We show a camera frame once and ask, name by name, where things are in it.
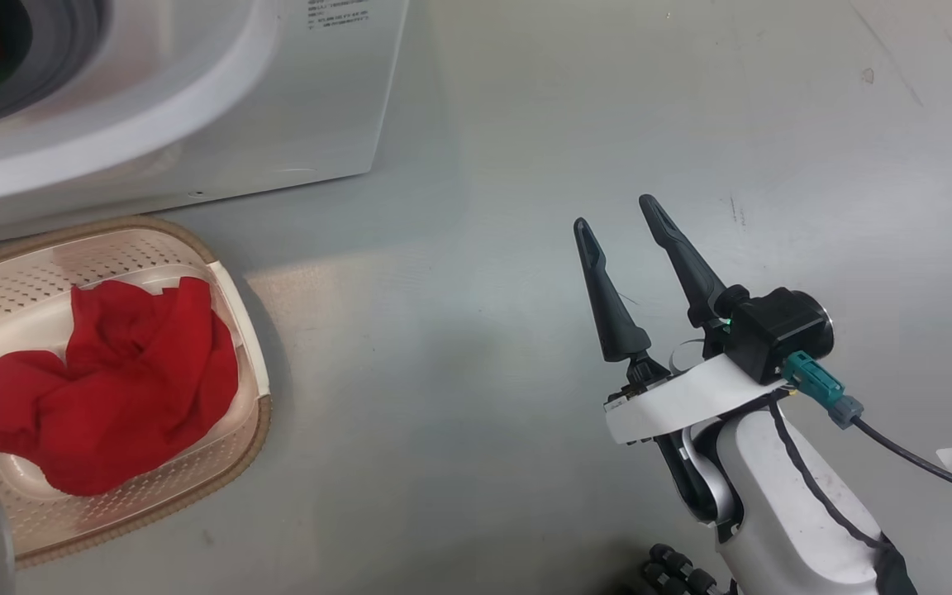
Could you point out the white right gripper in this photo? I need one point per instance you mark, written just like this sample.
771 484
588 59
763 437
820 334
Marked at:
674 405

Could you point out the red garment with white stripes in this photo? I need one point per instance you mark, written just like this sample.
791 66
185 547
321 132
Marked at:
112 388

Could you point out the grey rubber door gasket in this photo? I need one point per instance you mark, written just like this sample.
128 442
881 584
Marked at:
54 49

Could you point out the white washing machine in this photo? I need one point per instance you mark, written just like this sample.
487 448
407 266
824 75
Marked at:
195 99

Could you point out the cream perforated laundry basket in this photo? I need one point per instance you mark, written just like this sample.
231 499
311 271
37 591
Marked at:
112 521

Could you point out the black corrugated conduit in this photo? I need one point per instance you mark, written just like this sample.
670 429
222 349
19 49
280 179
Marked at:
674 570

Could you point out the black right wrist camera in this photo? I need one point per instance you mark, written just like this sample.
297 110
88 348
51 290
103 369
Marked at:
773 330

